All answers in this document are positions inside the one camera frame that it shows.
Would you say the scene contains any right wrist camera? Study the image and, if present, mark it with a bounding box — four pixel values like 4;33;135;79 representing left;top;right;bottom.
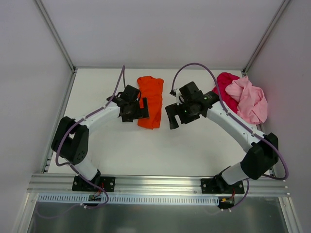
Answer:
170;82;204;105

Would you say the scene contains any left aluminium frame post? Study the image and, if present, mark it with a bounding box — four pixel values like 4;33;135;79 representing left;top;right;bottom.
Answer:
33;0;76;73

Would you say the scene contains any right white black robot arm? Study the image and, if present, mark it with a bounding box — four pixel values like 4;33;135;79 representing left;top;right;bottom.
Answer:
165;82;279;193

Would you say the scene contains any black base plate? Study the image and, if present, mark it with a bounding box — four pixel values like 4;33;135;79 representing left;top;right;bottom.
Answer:
71;176;116;192
200;177;245;194

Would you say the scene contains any light pink t shirt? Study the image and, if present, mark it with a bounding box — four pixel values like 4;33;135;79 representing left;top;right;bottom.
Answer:
225;76;268;125

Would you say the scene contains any aluminium mounting rail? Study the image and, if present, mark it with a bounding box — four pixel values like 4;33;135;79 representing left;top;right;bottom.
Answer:
27;173;290;197

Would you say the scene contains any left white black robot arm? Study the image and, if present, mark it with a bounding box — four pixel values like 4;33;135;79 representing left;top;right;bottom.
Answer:
51;85;149;191

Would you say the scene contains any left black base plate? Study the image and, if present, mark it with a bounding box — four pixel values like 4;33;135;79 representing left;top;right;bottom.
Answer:
71;176;116;192

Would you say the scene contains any aluminium frame post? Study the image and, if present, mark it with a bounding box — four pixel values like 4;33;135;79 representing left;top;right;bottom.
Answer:
33;0;76;73
241;0;292;76

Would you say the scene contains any magenta t shirt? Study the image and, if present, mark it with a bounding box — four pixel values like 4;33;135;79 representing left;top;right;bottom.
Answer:
217;72;239;114

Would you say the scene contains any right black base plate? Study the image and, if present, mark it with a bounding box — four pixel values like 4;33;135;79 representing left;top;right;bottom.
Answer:
200;177;245;194

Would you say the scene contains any right aluminium frame post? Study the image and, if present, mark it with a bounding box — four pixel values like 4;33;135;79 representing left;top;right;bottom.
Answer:
241;0;292;76

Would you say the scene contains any orange t shirt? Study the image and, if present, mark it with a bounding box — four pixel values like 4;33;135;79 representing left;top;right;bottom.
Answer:
137;76;164;130

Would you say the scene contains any white slotted cable duct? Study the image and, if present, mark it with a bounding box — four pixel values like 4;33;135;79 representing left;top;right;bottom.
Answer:
37;194;219;206

